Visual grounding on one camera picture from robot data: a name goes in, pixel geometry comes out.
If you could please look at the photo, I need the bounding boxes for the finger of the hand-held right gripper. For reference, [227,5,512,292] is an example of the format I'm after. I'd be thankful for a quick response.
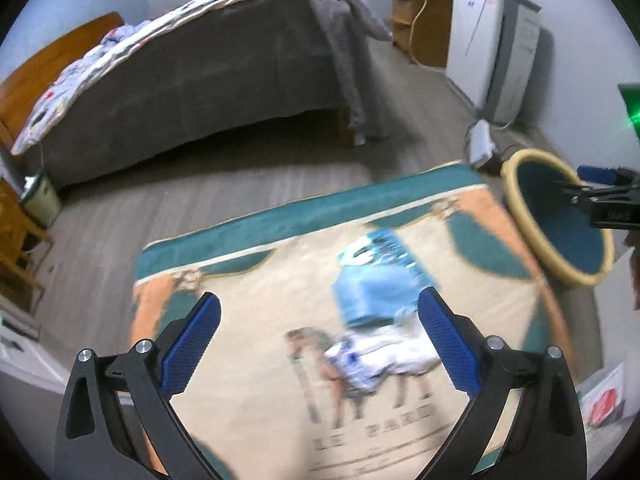
[576,164,640,186]
[561,182,640,232]

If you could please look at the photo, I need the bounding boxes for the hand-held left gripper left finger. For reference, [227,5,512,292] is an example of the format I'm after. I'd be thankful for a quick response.
[55,292,221,480]

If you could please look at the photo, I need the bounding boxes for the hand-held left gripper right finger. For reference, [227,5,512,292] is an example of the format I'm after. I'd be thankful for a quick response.
[415,287,587,480]

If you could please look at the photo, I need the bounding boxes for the round basket with yellow rim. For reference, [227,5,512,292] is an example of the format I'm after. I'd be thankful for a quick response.
[500,149,616,288]

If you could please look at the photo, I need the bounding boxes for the light blue foil packet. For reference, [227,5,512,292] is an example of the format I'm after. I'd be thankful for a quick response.
[331,227,431,331]

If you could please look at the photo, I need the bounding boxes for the white blue wrapper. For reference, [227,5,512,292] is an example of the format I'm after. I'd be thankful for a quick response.
[325,320,443,393]

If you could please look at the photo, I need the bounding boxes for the teal beige printed mat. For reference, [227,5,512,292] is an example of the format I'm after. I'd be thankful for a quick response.
[129,161,576,480]

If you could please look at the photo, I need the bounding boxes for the white floor adapter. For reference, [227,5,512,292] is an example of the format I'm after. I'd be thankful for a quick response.
[467,120,496,166]

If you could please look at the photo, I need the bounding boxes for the white air purifier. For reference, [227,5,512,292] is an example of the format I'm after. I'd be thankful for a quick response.
[482,0,543,126]

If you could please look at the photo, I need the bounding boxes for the white low cabinet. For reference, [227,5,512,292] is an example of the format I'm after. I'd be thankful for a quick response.
[0,295,126,401]

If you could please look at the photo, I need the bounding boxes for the red white snack packet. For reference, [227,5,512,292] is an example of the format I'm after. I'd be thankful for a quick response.
[575,362,628,428]

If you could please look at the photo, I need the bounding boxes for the white tall appliance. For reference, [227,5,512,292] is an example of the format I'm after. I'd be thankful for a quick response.
[446,0,506,111]

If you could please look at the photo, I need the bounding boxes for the wooden chair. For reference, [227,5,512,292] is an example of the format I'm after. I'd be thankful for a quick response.
[0,180,55,313]

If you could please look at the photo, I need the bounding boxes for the small white green bin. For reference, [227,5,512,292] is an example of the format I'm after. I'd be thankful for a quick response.
[20,172,63,226]

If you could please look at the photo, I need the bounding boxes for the wooden nightstand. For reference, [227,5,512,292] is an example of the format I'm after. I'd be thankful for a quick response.
[390,0,453,68]

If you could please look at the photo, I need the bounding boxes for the bed with grey skirt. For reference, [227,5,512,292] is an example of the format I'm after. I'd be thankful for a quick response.
[37,0,393,191]

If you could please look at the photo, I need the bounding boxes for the wooden headboard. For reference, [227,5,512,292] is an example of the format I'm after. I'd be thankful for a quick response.
[0,12,125,146]

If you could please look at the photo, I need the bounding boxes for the black floor cable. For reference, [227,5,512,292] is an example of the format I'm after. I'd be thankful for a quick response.
[487,144,516,166]

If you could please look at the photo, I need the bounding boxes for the white cable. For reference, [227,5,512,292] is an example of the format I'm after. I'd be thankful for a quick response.
[407,0,433,66]

